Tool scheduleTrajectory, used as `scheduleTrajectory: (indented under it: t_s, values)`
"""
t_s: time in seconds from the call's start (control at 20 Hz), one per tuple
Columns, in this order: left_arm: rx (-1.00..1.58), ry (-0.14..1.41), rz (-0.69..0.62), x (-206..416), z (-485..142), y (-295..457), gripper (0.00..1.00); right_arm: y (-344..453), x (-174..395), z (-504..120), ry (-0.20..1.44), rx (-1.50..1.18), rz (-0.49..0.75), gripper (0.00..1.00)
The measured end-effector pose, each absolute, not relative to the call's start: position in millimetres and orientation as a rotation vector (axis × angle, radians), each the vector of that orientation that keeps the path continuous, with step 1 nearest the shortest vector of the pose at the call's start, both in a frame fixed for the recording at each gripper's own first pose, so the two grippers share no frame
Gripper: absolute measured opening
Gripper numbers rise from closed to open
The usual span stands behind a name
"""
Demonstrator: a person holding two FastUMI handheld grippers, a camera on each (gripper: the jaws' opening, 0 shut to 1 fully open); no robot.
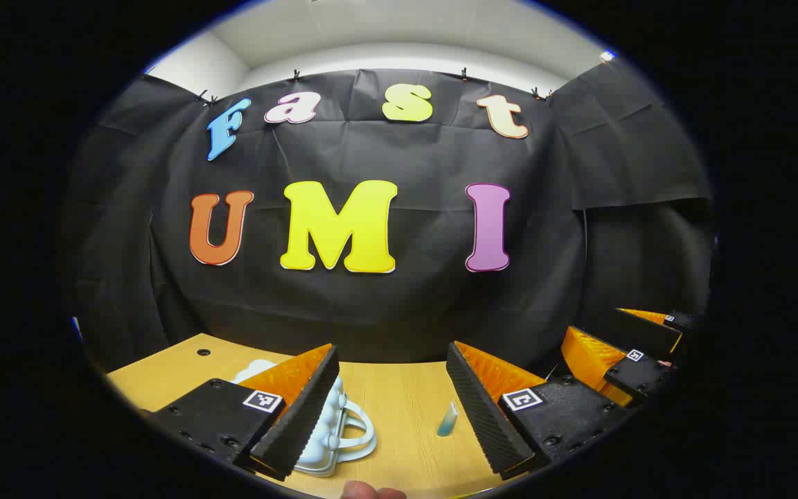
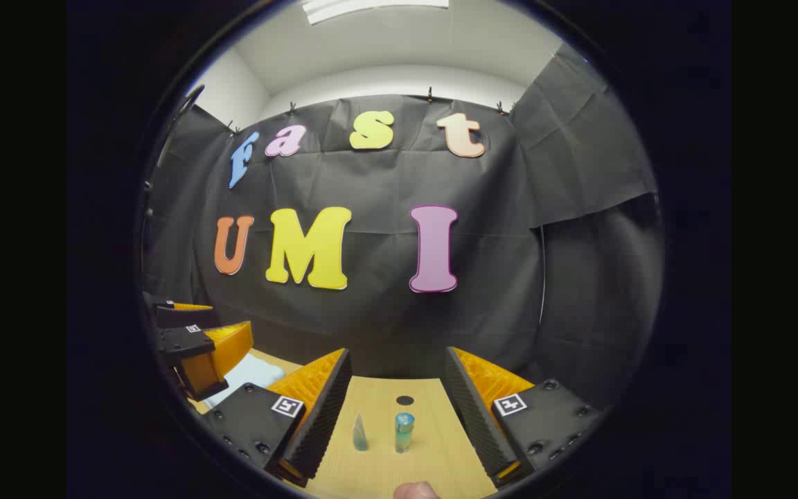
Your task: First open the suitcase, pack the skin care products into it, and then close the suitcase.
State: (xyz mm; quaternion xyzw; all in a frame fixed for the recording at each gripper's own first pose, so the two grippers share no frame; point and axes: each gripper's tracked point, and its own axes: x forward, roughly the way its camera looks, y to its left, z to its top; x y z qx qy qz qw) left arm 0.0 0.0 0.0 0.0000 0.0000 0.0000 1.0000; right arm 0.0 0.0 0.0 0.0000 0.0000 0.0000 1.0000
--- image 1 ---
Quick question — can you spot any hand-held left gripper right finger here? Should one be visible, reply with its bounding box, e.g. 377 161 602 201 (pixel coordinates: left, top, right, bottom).
445 340 634 480

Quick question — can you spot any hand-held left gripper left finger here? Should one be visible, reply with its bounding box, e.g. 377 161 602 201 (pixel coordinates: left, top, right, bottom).
152 343 341 481

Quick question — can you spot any white hard-shell suitcase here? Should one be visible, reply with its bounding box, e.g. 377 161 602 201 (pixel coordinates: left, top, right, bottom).
231 359 378 479

